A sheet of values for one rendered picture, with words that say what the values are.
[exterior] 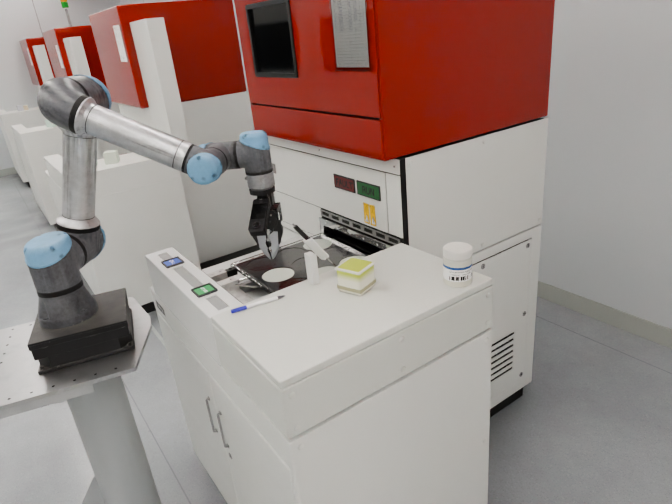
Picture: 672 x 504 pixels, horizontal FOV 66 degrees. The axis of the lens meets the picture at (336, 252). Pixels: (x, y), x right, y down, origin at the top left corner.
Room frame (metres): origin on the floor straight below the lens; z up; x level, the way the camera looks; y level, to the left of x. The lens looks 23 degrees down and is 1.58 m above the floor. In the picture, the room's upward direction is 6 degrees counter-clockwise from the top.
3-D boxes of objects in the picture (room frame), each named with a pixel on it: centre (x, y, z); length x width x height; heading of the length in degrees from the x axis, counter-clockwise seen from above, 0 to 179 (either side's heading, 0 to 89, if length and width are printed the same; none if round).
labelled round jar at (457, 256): (1.16, -0.30, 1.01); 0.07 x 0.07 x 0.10
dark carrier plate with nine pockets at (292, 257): (1.52, 0.09, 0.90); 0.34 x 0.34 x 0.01; 33
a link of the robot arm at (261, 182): (1.41, 0.19, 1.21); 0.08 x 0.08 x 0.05
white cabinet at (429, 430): (1.39, 0.14, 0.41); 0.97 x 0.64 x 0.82; 33
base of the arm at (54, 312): (1.31, 0.77, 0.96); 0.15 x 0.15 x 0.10
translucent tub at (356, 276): (1.18, -0.04, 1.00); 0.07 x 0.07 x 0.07; 52
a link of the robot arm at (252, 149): (1.41, 0.19, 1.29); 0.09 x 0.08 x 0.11; 85
